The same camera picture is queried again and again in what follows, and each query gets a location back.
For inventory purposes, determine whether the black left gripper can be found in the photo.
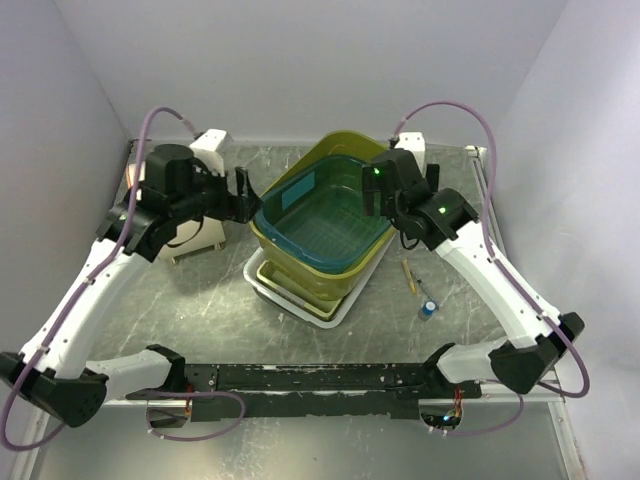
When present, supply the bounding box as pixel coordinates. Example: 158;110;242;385
172;157;265;224

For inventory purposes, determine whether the translucent blue plastic container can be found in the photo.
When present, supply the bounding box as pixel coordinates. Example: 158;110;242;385
254;155;391;274

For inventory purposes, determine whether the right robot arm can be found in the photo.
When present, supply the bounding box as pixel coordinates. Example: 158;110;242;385
362;149;584;398

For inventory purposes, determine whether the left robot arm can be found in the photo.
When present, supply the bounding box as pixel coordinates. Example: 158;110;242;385
1;144;261;428

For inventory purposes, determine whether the beige cylindrical roll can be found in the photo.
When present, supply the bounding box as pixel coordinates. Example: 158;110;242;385
125;159;229;265

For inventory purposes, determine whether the olive green plastic tub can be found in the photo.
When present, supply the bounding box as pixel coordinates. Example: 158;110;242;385
250;131;395;301

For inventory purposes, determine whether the white plastic tray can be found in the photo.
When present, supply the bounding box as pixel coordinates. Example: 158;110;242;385
243;240;391;330

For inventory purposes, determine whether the yellow pencil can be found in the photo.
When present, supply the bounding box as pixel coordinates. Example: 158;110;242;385
401;258;417;296

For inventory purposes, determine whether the clear syringe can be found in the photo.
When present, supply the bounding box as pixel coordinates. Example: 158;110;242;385
415;279;433;301

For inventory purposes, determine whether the small blue capped vial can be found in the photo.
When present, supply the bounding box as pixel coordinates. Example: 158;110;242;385
418;299;439;321

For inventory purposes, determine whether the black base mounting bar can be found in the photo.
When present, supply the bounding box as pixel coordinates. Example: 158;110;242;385
124;362;483;422

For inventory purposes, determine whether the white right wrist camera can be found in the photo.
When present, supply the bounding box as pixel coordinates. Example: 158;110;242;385
393;132;427;175

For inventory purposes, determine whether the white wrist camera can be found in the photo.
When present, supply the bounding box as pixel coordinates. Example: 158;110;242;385
393;132;427;175
188;129;233;176

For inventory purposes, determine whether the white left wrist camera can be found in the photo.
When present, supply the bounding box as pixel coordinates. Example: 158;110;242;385
188;129;233;176

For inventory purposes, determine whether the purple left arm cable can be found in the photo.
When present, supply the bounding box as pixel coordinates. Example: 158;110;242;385
0;105;247;453

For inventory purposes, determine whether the aluminium front frame rail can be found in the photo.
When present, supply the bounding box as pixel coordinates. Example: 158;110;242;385
12;387;587;479

